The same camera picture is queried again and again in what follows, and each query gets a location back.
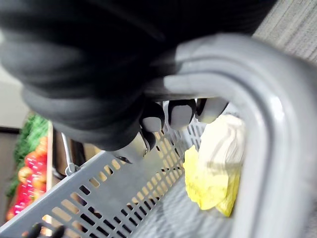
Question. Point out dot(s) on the wooden vegetable display stand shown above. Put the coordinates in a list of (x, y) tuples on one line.
[(49, 148)]

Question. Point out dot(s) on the red orange tomato pile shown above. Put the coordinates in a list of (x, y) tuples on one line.
[(32, 173)]

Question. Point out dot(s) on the yellow white napa cabbage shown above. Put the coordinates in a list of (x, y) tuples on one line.
[(213, 173)]

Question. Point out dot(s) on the green bean pile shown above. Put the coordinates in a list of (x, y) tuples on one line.
[(27, 138)]

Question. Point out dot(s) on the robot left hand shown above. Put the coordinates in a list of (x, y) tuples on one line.
[(37, 229)]

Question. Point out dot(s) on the grey plastic shopping basket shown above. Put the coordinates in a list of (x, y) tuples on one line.
[(260, 111)]

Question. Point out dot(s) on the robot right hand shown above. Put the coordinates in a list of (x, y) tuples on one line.
[(86, 62)]

